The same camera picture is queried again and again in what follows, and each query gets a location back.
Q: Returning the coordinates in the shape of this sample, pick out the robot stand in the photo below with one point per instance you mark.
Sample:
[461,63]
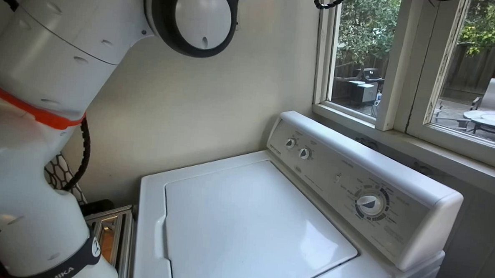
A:
[116,233]

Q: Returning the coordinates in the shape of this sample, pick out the large washing machine dial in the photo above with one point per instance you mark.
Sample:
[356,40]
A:
[370,204]

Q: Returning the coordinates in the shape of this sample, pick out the small washing machine knob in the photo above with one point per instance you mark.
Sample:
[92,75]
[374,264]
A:
[304,153]
[290,143]

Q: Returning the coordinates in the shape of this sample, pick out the round patio table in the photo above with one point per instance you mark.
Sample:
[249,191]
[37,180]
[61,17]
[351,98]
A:
[491,122]

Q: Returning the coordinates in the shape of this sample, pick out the outdoor grill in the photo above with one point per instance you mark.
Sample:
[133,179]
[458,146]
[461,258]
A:
[364,87]

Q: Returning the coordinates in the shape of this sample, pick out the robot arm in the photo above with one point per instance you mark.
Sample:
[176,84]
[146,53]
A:
[44,105]

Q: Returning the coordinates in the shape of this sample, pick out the white washing machine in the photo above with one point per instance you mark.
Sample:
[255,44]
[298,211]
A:
[269,223]

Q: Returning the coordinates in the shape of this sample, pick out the window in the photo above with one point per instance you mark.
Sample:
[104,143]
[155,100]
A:
[417,67]

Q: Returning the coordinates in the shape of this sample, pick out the washing machine lid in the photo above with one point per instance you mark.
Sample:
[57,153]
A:
[252,227]

